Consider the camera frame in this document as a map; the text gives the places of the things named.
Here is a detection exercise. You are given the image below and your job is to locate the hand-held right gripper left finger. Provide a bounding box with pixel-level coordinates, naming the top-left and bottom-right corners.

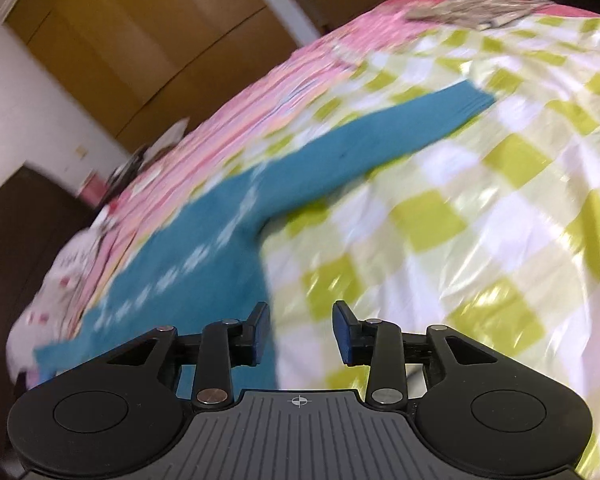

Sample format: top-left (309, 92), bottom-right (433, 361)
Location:
top-left (106, 302), bottom-right (271, 409)

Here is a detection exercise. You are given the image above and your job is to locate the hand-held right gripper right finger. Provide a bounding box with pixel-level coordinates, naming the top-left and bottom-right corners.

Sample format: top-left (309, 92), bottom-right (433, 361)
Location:
top-left (332, 300), bottom-right (499, 406)

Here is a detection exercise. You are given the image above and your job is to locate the teal floral sweater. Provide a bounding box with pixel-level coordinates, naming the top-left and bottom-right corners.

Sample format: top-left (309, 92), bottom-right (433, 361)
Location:
top-left (32, 81), bottom-right (497, 402)

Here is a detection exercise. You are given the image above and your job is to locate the green checked plastic sheet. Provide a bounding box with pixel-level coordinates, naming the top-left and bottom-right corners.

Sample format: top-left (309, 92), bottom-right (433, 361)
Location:
top-left (190, 14), bottom-right (600, 480)

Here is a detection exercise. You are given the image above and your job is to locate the white printed pillow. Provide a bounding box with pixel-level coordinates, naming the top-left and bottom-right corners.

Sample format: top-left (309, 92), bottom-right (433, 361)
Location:
top-left (7, 225), bottom-right (112, 382)

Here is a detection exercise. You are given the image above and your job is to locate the pink striped bedsheet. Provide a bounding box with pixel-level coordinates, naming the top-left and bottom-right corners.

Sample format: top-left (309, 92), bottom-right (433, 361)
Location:
top-left (70, 0), bottom-right (451, 336)

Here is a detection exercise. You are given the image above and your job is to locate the dark bag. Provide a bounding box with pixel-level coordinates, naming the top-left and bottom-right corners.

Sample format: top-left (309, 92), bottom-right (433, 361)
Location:
top-left (106, 145), bottom-right (152, 197)

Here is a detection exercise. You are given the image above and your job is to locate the pink box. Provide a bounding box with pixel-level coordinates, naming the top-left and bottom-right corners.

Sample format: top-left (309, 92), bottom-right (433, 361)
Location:
top-left (80, 172), bottom-right (109, 209)

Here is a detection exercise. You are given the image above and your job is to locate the dark wooden cabinet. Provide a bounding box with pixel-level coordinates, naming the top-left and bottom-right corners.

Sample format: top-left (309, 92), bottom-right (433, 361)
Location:
top-left (0, 162), bottom-right (106, 311)

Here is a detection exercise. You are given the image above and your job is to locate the wooden wardrobe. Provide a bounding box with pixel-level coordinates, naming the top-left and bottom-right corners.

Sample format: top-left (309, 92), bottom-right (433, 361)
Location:
top-left (2, 0), bottom-right (397, 154)

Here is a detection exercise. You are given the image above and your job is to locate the brown patterned cloth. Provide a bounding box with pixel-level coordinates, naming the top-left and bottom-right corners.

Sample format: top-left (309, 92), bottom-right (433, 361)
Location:
top-left (405, 0), bottom-right (547, 31)

